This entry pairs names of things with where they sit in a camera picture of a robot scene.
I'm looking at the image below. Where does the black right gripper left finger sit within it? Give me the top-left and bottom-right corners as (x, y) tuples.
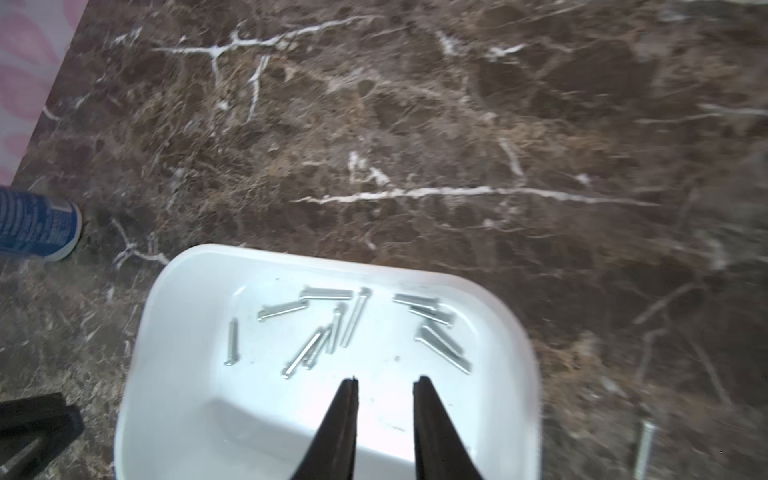
(292, 378), (359, 480)

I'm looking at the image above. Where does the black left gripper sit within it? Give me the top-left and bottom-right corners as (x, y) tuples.
(1, 393), (84, 479)

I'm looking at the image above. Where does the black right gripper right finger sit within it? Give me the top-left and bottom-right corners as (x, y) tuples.
(413, 376), (482, 480)

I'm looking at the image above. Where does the silver screw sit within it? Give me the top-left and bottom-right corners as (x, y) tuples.
(299, 287), (354, 301)
(257, 299), (309, 322)
(341, 287), (372, 348)
(282, 327), (326, 379)
(415, 324), (472, 375)
(409, 306), (454, 328)
(632, 418), (658, 480)
(224, 318), (240, 366)
(393, 293), (439, 311)
(326, 303), (347, 355)

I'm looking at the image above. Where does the white plastic storage box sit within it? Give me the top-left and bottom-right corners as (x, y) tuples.
(114, 244), (541, 479)

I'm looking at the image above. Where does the blue lidded metal can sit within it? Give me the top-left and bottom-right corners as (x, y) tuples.
(1, 187), (83, 261)

